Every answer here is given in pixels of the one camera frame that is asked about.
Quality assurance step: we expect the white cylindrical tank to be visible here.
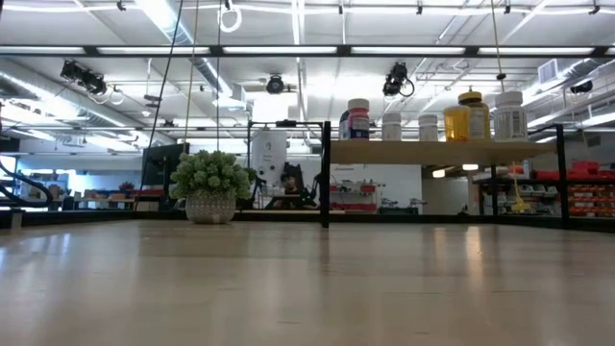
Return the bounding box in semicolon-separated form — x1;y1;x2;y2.
250;128;288;196

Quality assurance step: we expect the large white labelled bottle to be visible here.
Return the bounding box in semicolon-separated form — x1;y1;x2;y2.
493;90;529;142

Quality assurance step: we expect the thin black background frame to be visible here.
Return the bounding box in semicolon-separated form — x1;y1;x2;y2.
246;118;326;212

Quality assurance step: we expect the small white pill bottle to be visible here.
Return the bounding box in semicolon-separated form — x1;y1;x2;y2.
381;111;403;142
417;112;439;142

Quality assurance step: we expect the thin hanging cable with bead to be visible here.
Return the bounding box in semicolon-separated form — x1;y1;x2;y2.
488;0;504;93

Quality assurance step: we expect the brown bottle yellow cap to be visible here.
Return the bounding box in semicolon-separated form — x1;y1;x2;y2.
456;89;492;142

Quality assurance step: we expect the black overhead beam with lights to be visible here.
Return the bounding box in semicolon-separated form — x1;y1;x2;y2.
0;44;615;60

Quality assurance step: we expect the green potted plant white pot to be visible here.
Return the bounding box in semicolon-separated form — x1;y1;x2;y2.
167;149;255;226

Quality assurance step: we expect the black sleeved arm cable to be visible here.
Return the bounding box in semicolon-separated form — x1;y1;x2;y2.
0;159;54;210

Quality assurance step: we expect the rack with red bins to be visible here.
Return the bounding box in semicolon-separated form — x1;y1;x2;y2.
473;161;615;217
329;181;377;211

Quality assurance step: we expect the wooden shelf board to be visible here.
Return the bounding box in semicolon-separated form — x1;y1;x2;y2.
329;139;558;167

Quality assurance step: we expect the person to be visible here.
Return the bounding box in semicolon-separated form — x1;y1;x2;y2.
280;162;303;197

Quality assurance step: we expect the yellow background stand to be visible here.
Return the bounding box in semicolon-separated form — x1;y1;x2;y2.
509;161;532;214

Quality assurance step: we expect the black background monitor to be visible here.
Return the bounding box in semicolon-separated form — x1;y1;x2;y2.
140;142;191;212

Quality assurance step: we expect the yellowish hanging cable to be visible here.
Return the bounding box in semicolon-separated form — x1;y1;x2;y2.
182;0;201;155

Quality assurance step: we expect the thin dark hanging cable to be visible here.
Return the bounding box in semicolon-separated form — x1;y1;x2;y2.
214;0;223;153

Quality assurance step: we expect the white cable loop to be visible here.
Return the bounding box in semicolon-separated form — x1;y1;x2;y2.
218;0;243;34

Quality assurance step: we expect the black hanging cable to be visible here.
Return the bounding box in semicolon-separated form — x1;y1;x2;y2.
136;0;185;203

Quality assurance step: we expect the black table frame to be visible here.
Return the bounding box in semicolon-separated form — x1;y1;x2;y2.
0;209;615;235

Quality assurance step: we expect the black shelf side frame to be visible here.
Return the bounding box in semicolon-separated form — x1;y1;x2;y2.
319;120;332;230
527;123;571;230

